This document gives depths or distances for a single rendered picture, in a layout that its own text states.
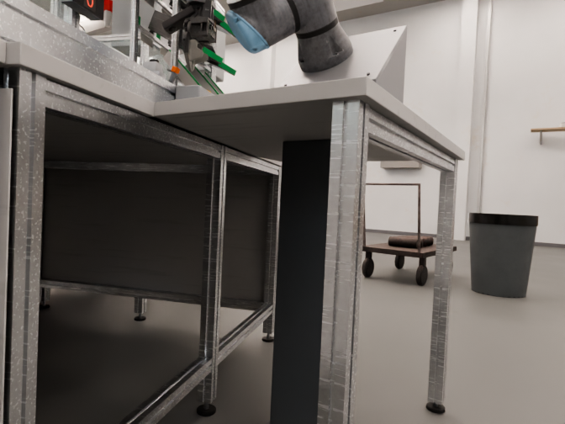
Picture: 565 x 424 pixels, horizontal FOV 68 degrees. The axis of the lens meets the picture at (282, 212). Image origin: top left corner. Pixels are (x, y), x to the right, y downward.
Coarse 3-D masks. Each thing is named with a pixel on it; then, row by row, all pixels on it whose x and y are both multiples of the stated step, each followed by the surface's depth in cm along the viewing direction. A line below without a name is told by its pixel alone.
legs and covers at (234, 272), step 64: (0, 128) 56; (128, 128) 81; (0, 192) 56; (64, 192) 229; (128, 192) 220; (192, 192) 212; (256, 192) 203; (0, 256) 56; (64, 256) 230; (128, 256) 221; (192, 256) 212; (256, 256) 204; (0, 320) 56; (256, 320) 173; (0, 384) 57; (192, 384) 115
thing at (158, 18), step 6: (156, 12) 159; (156, 18) 159; (162, 18) 158; (168, 18) 157; (150, 24) 160; (156, 24) 159; (156, 30) 159; (162, 30) 158; (180, 30) 155; (162, 36) 166; (168, 36) 157; (180, 36) 155; (180, 42) 155; (204, 48) 151; (210, 54) 155; (216, 54) 158; (216, 60) 159; (222, 60) 162
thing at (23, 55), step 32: (0, 64) 56; (32, 64) 57; (64, 64) 62; (96, 96) 71; (128, 96) 78; (64, 128) 109; (96, 128) 106; (64, 160) 222; (96, 160) 211; (128, 160) 202; (160, 160) 194; (192, 160) 186
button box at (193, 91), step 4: (176, 88) 111; (180, 88) 110; (184, 88) 110; (188, 88) 110; (192, 88) 110; (196, 88) 109; (200, 88) 110; (204, 88) 113; (176, 92) 111; (180, 92) 111; (184, 92) 110; (188, 92) 110; (192, 92) 110; (196, 92) 109; (200, 92) 110; (204, 92) 112; (208, 92) 114; (176, 96) 111; (180, 96) 111; (184, 96) 110; (188, 96) 110; (192, 96) 110; (196, 96) 109; (200, 96) 110
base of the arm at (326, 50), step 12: (336, 24) 107; (300, 36) 108; (312, 36) 107; (324, 36) 106; (336, 36) 108; (300, 48) 112; (312, 48) 108; (324, 48) 107; (336, 48) 109; (348, 48) 110; (300, 60) 115; (312, 60) 110; (324, 60) 109; (336, 60) 109
